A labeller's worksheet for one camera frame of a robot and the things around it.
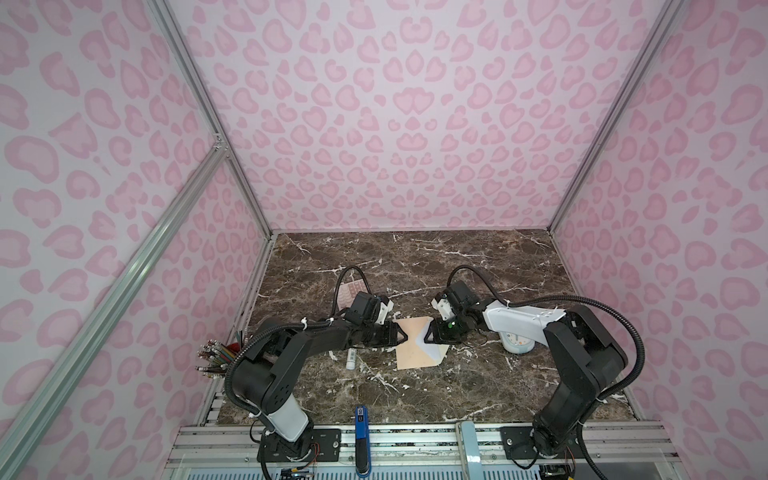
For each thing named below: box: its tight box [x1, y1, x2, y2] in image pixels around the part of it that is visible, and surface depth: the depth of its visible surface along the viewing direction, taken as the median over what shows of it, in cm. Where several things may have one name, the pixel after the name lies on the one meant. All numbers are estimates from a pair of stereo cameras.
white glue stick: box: [346, 348, 357, 370], surface depth 87 cm
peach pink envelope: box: [393, 317, 437, 370], surface depth 90 cm
